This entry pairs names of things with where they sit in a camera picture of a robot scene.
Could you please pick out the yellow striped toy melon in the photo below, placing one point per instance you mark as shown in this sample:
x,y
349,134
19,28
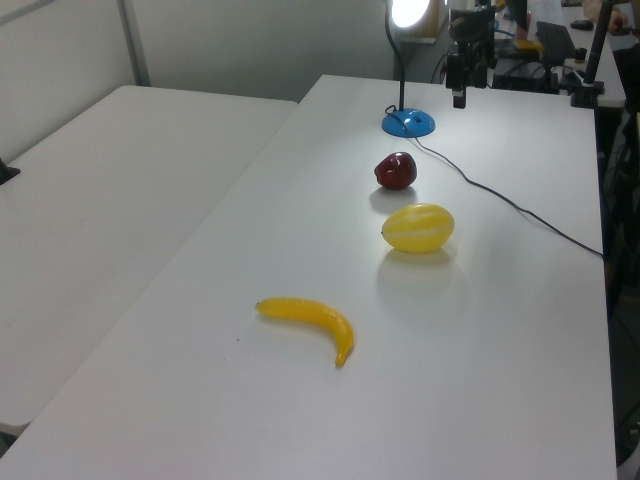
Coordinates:
x,y
418,227

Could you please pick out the black camera stand pole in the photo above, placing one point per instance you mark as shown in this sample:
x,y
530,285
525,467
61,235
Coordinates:
x,y
597,45

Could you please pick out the red toy apple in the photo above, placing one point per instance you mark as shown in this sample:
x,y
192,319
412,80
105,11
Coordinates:
x,y
396,171

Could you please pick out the black table clamp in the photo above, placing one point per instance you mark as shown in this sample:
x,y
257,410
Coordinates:
x,y
7,172
586,95

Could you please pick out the blue round plate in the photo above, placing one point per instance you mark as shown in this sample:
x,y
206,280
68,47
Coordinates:
x,y
407,125

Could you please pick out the yellow toy banana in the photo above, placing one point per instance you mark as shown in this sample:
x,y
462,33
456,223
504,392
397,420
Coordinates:
x,y
320,315

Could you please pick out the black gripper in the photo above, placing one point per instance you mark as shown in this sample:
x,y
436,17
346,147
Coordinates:
x,y
456,70

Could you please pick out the black keyboard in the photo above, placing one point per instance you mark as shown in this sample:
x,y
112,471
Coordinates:
x,y
555,40

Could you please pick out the black computer mouse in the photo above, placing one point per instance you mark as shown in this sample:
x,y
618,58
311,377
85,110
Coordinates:
x,y
581,24

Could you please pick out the white side table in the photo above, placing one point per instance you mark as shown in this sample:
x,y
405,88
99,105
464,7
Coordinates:
x,y
110,225

